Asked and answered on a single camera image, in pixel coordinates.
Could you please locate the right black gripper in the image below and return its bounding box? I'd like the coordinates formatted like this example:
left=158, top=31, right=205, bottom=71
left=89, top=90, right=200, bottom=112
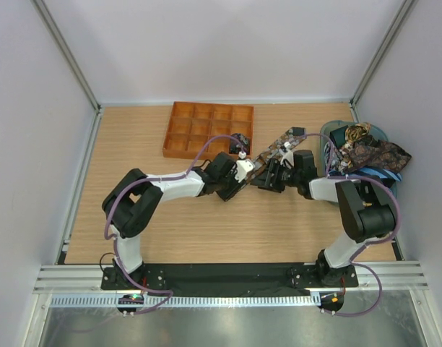
left=251, top=158, right=301, bottom=193

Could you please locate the brown floral tie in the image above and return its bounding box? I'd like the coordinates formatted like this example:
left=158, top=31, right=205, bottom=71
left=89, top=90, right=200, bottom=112
left=244, top=127, right=306, bottom=184

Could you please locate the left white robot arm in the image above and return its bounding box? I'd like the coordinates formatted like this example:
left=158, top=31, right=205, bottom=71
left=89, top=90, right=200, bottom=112
left=102, top=152, right=255, bottom=289

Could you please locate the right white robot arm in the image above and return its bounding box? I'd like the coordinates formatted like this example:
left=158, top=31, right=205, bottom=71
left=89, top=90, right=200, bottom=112
left=251, top=150, right=399, bottom=286

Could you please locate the rolled dark floral tie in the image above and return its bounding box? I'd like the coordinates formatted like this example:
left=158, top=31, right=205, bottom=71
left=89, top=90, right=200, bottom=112
left=229, top=133, right=251, bottom=155

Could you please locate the orange compartment tray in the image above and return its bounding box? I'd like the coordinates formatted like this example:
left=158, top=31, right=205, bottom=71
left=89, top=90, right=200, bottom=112
left=162, top=101, right=254, bottom=160

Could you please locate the grey patterned tie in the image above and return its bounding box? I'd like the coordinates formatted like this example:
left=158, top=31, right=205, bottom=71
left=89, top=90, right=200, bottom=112
left=324, top=142, right=342, bottom=171

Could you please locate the dark green tie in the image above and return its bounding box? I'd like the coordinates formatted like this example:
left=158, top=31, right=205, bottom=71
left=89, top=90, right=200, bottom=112
left=329, top=125, right=348, bottom=148

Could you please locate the gold patterned tie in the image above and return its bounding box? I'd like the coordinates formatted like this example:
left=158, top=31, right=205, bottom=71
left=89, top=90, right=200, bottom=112
left=342, top=122, right=371, bottom=149

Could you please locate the blue striped tie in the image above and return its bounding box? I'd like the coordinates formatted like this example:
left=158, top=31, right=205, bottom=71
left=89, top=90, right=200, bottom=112
left=347, top=166, right=402, bottom=188

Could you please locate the dark brown paisley tie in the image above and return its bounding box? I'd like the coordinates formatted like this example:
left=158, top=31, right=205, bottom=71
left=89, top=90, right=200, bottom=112
left=340, top=140, right=412, bottom=174

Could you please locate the teal plastic basket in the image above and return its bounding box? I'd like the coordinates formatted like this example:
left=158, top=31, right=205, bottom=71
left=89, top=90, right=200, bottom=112
left=320, top=120, right=412, bottom=196

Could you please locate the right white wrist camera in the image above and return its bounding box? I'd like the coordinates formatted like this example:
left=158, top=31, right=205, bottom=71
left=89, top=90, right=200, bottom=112
left=279, top=141, right=294, bottom=168

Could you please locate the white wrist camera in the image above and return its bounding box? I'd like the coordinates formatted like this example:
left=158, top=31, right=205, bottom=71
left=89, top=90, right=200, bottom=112
left=235, top=151, right=255, bottom=184
left=279, top=141, right=294, bottom=168

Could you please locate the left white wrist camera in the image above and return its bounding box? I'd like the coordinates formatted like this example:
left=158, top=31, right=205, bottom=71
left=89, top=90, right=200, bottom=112
left=235, top=151, right=255, bottom=184

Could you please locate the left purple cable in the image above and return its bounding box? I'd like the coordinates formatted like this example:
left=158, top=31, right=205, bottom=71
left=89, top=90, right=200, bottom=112
left=103, top=134, right=247, bottom=297

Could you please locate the purple cable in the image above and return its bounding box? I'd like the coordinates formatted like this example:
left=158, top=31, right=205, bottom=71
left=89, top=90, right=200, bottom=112
left=284, top=132, right=403, bottom=317
left=103, top=134, right=247, bottom=297

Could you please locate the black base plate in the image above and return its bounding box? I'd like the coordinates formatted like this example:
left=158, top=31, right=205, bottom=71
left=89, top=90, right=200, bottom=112
left=100, top=261, right=359, bottom=298

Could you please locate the white slotted cable duct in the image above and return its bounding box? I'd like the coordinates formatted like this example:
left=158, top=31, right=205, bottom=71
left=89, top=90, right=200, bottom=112
left=51, top=293, right=321, bottom=309

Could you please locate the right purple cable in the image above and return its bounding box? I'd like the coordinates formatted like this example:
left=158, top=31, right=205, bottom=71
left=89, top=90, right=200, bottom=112
left=284, top=132, right=403, bottom=317

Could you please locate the aluminium frame rail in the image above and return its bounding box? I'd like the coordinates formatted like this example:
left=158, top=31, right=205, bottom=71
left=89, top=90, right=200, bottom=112
left=355, top=261, right=428, bottom=291

